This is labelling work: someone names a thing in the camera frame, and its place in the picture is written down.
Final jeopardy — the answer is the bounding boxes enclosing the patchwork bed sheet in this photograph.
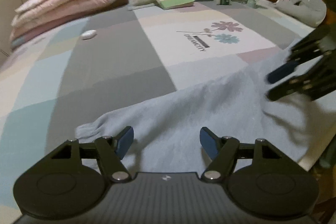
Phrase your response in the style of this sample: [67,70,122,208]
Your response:
[1,2,311,223]

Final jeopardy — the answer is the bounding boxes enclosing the small white earbud case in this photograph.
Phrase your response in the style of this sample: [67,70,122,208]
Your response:
[80,30,97,40]

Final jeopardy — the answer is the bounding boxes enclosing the light blue sweatpants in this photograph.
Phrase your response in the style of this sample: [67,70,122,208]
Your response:
[75,51,335,173]

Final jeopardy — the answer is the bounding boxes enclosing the pink folded quilt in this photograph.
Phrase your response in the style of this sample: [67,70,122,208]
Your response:
[10,0,118,49]

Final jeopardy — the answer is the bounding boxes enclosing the grey folded garment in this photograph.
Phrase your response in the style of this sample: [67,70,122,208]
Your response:
[274,0,327,28]

